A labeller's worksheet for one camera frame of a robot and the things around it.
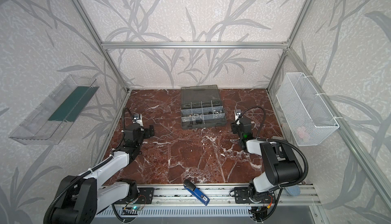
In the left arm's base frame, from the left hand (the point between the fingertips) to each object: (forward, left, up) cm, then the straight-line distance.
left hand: (145, 120), depth 88 cm
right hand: (+7, -57, -3) cm, 57 cm away
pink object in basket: (-12, -82, +11) cm, 84 cm away
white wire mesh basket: (-11, -78, +23) cm, 82 cm away
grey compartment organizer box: (+17, -32, -9) cm, 37 cm away
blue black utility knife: (-33, -28, -6) cm, 44 cm away
